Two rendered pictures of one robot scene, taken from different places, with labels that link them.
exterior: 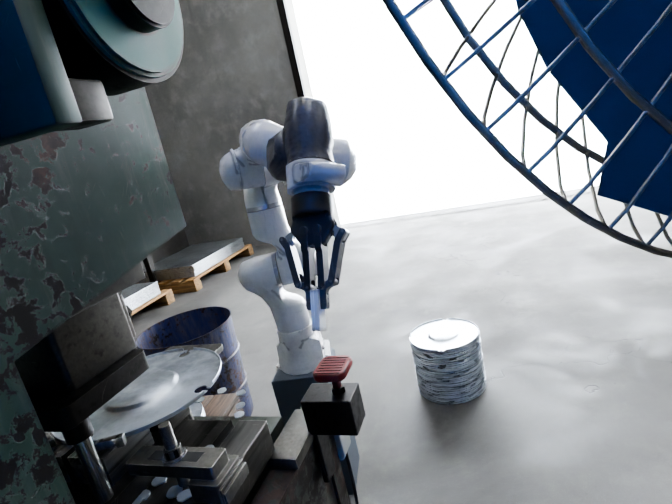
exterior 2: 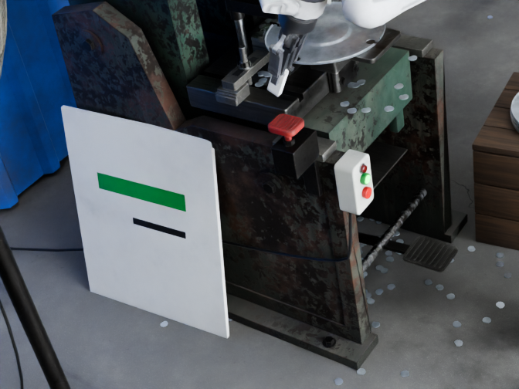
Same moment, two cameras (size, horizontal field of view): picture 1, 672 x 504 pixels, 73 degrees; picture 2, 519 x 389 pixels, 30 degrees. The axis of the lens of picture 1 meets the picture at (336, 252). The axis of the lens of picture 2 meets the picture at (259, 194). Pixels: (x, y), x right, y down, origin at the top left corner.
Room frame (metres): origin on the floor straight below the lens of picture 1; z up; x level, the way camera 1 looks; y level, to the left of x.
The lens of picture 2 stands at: (1.28, -1.58, 1.90)
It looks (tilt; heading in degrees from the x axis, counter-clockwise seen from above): 37 degrees down; 112
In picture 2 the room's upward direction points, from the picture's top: 12 degrees counter-clockwise
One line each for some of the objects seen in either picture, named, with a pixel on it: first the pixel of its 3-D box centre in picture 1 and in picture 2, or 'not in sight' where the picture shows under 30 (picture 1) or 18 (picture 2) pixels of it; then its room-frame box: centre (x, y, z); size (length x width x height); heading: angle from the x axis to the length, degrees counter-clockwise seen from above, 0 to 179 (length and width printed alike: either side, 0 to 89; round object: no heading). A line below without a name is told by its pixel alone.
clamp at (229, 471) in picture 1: (179, 455); (243, 67); (0.57, 0.28, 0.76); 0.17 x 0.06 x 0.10; 70
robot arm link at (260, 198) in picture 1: (269, 177); not in sight; (1.35, 0.14, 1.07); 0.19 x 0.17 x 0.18; 17
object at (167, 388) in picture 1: (141, 389); (324, 32); (0.75, 0.39, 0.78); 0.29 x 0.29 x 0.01
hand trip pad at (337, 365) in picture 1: (336, 382); (287, 136); (0.73, 0.05, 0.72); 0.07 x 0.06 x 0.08; 160
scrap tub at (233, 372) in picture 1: (199, 373); not in sight; (1.91, 0.73, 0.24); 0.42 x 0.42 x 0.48
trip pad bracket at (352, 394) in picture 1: (339, 432); (299, 170); (0.74, 0.07, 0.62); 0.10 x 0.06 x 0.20; 70
